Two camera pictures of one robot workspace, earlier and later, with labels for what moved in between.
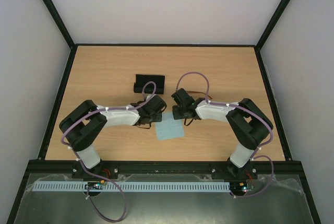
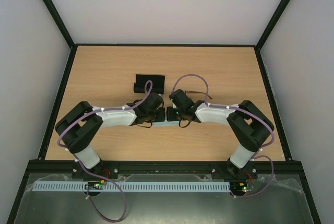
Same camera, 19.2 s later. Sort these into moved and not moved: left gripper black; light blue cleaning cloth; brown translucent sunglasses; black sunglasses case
Moved: light blue cleaning cloth
Not moved: black sunglasses case; brown translucent sunglasses; left gripper black
